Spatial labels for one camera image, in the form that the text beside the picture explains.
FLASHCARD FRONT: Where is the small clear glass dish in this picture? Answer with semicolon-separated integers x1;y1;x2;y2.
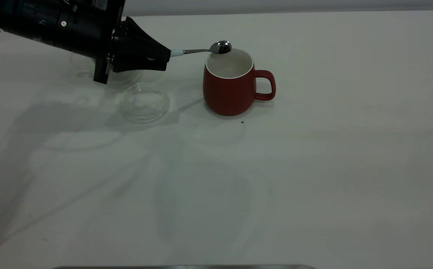
121;83;171;124

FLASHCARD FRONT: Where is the clear glass cup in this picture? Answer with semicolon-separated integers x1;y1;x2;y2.
70;52;143;87

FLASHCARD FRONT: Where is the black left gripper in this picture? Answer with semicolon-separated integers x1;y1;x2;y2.
34;0;171;84

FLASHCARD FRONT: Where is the metal spoon with pale-blue handle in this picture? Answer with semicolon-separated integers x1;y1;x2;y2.
170;40;232;57

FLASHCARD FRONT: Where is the red ceramic mug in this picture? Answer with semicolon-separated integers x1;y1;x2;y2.
203;48;277;117

